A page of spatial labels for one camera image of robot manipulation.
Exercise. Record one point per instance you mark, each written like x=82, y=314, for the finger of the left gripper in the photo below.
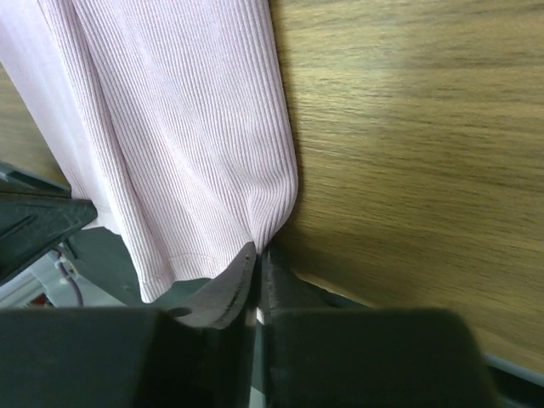
x=36, y=216

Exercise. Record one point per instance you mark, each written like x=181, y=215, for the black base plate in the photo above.
x=102, y=258

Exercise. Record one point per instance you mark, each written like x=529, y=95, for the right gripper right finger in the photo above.
x=318, y=355

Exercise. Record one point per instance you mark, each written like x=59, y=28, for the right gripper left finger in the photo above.
x=198, y=354

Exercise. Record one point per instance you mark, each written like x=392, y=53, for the pink tank top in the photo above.
x=169, y=116

